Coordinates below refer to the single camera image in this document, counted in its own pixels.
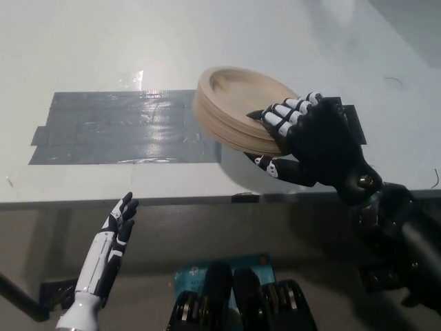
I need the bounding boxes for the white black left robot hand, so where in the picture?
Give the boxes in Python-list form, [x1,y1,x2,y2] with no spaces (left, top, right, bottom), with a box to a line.
[74,191,140,308]

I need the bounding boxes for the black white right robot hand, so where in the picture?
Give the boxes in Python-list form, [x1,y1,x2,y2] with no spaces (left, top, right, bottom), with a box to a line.
[245,90,385,208]

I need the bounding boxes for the beige paper plate stack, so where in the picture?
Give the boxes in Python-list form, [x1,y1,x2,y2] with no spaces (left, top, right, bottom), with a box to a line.
[192,66,301,156]

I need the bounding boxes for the blue box on floor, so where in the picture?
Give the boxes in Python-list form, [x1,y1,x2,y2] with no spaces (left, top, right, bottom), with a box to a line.
[173,253,277,306]

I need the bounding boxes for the black metal rod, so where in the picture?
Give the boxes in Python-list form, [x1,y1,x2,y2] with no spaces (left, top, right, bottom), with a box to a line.
[0,271,50,322]

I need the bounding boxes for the small black edge tape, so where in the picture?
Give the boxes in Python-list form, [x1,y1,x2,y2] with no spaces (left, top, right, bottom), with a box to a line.
[231,192,260,203]

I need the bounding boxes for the clear tape piece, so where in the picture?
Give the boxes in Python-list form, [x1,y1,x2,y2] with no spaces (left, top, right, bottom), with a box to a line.
[119,70,145,92]

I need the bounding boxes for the grey duct tape patch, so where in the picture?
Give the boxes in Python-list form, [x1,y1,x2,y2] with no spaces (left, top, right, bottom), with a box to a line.
[28,90,222,166]

